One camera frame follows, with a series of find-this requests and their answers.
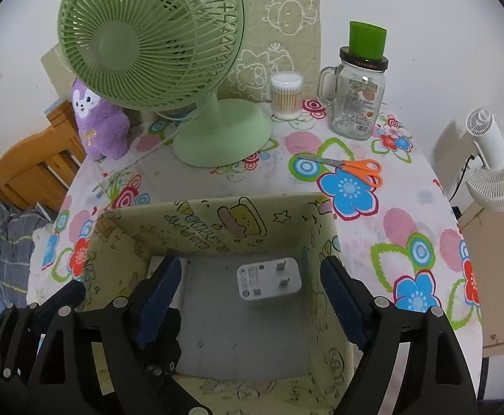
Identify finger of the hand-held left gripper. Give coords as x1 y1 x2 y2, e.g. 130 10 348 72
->
142 309 181 380
0 281 87 403

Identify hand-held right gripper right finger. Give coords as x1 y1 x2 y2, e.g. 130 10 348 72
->
320 255 481 415

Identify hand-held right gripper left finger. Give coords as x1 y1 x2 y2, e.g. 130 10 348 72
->
27 256 212 415

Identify yellow printed fabric storage box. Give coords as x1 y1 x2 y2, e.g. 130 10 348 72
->
81 194 356 415

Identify white power adapter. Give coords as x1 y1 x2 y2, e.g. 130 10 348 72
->
237 257 301 303

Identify grey plaid bedding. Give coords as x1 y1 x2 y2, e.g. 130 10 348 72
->
0 201 56 307

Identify wooden chair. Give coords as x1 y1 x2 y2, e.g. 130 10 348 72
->
0 100 87 221

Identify beige wooden panel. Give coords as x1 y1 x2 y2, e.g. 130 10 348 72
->
456 201 504 355

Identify purple plush toy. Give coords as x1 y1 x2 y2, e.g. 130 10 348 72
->
71 79 131 160

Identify glass jar mug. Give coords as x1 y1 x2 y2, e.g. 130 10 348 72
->
318 47 389 141

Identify cotton swab container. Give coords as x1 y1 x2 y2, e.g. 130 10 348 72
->
270 71 304 121

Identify white clip fan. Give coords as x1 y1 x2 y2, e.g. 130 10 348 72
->
465 108 504 212

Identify green desk fan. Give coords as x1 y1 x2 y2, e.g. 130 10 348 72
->
57 0 274 168

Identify green plastic cup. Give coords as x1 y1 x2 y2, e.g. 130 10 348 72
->
348 21 388 60

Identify beige cartoon printed board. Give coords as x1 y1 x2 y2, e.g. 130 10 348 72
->
41 0 322 109

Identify orange handled scissors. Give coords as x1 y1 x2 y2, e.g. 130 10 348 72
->
299 155 383 188

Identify black fan cable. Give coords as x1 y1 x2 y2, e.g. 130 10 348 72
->
448 152 477 202

